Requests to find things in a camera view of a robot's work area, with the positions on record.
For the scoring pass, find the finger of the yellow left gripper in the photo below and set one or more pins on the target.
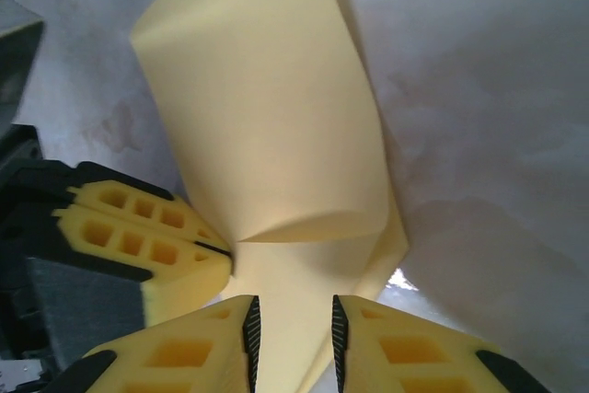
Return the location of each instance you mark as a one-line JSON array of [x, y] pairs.
[[156, 202], [184, 278]]

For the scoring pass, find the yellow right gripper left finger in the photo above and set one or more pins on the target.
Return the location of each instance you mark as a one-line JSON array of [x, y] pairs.
[[184, 351]]

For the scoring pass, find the yellow cloth square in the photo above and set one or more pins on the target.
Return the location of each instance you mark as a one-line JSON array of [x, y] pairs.
[[267, 135]]

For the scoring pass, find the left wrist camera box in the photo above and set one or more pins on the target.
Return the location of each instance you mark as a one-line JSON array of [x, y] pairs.
[[18, 57]]

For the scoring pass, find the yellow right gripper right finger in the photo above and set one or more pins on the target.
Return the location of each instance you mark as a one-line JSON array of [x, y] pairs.
[[414, 356]]

